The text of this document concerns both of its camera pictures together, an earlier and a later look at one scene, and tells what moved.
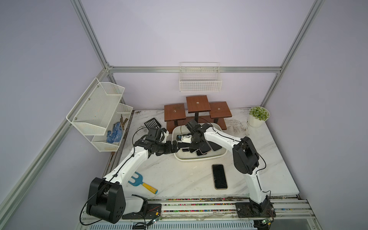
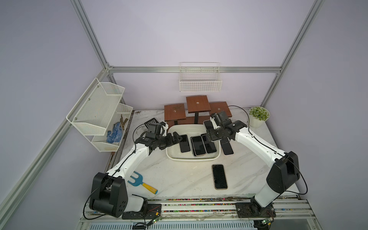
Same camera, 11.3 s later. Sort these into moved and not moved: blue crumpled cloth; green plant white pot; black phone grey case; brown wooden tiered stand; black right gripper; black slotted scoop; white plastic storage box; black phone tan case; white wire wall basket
Moved: black phone grey case; white plastic storage box; black right gripper
Not moved: white wire wall basket; green plant white pot; black slotted scoop; brown wooden tiered stand; blue crumpled cloth; black phone tan case
